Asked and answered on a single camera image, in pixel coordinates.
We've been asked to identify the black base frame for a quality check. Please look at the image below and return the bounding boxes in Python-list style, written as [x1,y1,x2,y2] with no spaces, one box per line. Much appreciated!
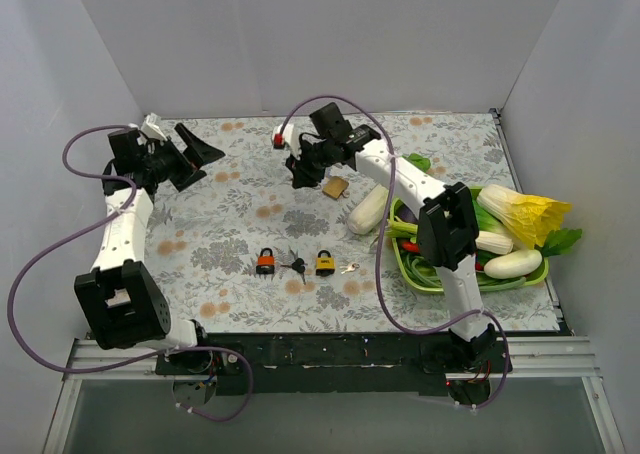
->
[155,333,512,406]

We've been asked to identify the red chili pepper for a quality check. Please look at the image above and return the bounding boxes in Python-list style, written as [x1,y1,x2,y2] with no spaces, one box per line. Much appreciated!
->
[400,240,420,253]

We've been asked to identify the white radish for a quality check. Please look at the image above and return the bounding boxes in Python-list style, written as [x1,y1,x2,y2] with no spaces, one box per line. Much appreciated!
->
[484,249,543,279]

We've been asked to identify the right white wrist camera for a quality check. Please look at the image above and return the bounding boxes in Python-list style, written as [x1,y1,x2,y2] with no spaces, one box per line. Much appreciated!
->
[272,123,301,159]

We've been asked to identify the floral table mat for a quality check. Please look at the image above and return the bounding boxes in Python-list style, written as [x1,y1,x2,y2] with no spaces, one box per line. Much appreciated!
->
[102,112,571,334]

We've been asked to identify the purple eggplant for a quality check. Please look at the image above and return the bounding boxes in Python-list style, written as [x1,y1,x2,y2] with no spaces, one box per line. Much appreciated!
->
[396,205,417,224]

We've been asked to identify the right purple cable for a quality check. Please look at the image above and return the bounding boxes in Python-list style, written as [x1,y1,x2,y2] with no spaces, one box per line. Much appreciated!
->
[282,94,512,409]

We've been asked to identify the orange padlock keys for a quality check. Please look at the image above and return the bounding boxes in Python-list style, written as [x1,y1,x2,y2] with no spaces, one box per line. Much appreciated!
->
[280,249,306,284]

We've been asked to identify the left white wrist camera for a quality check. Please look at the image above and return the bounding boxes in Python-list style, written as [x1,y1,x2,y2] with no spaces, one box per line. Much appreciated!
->
[139,113,167,142]

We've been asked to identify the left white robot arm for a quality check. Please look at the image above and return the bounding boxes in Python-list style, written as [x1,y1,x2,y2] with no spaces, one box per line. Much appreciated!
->
[74,117,225,374]

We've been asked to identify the aluminium frame rail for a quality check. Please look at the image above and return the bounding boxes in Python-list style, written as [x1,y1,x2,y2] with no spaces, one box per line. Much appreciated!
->
[45,333,626,453]

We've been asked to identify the green napa cabbage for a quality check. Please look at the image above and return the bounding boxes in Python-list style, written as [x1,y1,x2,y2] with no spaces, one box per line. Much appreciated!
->
[347,152,432,236]

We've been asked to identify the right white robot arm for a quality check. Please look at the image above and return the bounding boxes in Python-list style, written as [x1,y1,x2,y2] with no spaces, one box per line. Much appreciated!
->
[273,95,498,372]

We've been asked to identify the green long beans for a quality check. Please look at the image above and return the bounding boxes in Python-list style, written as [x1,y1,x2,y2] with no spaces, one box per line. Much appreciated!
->
[401,253,442,290]

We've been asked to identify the yellow padlock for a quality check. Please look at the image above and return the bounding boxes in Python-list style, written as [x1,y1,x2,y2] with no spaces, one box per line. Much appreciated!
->
[315,250,336,277]

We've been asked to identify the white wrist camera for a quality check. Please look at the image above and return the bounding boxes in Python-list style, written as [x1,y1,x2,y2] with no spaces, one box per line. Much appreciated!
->
[139,113,167,142]
[272,123,301,159]

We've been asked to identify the green vegetable tray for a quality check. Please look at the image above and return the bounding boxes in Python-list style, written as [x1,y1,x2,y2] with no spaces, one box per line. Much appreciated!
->
[387,199,554,294]

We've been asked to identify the yellow padlock keys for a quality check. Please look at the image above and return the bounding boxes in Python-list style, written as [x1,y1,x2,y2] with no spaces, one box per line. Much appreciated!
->
[339,262,360,274]

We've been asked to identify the yellow napa cabbage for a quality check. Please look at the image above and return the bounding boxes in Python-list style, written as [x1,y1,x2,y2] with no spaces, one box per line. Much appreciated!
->
[476,184,572,249]

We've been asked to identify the large brass padlock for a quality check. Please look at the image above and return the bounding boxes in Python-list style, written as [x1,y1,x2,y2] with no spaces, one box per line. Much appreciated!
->
[322,176,349,200]

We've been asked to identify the orange padlock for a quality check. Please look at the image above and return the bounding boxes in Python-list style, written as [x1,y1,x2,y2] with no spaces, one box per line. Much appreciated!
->
[255,247,275,276]

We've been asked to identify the celery stalk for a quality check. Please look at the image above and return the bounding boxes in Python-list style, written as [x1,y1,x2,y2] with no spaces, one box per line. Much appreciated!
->
[370,219,418,248]

